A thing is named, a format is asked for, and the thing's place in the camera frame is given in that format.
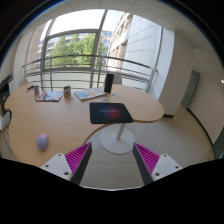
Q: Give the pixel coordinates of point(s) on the metal balcony railing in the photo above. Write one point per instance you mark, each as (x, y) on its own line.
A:
(85, 71)

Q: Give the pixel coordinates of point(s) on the black office chair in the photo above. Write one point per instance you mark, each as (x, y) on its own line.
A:
(4, 95)

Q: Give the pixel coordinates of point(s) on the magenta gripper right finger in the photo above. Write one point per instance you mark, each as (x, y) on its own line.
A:
(153, 166)

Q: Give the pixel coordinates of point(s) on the dark galaxy mouse pad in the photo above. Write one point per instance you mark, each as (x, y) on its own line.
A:
(109, 113)

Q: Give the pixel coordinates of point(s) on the white table pedestal base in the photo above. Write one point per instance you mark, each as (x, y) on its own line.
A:
(117, 139)

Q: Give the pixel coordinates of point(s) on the colourful closed magazine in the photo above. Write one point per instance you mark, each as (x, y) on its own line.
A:
(50, 96)

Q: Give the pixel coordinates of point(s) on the red white can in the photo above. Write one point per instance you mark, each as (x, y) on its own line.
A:
(67, 91)

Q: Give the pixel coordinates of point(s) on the black speaker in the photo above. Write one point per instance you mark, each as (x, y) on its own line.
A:
(108, 82)

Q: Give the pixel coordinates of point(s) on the open magazine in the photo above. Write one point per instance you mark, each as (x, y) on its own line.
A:
(89, 93)

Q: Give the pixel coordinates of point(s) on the purple can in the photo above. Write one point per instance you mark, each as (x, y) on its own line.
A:
(36, 90)

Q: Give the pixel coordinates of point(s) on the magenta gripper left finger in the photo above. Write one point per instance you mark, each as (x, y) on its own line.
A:
(70, 166)

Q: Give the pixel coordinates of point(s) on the grey green door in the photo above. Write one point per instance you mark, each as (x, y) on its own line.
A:
(192, 85)

